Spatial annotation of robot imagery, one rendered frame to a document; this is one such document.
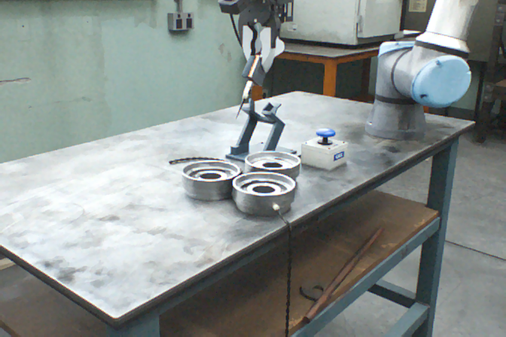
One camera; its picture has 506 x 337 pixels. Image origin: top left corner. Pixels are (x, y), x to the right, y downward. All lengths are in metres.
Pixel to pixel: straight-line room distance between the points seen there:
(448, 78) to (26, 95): 1.81
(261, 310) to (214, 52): 2.27
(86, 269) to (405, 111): 0.87
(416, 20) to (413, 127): 3.53
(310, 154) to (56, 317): 0.58
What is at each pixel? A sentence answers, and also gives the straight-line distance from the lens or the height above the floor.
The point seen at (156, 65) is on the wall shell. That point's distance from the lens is 2.90.
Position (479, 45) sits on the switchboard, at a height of 0.68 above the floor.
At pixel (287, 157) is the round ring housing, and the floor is 0.83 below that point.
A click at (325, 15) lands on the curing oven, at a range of 3.26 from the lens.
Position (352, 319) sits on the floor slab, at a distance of 2.07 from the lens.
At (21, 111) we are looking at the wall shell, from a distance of 2.51.
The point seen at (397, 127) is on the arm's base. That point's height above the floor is 0.83.
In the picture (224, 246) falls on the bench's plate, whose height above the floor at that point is 0.80.
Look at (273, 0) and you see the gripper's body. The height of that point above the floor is 1.13.
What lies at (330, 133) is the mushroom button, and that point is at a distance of 1.11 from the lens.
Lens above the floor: 1.17
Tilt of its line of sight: 18 degrees down
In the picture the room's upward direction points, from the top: 1 degrees clockwise
